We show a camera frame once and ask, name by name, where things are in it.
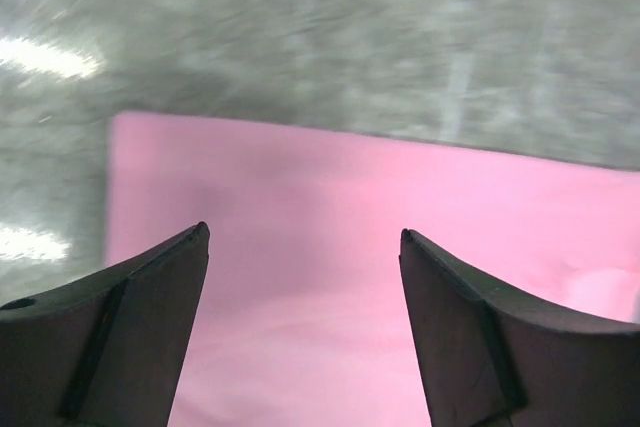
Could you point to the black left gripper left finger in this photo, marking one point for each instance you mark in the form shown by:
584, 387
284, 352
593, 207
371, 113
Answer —
107, 349

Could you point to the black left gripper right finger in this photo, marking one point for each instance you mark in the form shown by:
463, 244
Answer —
491, 354

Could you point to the pink t shirt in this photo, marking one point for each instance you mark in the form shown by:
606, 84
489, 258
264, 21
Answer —
302, 320

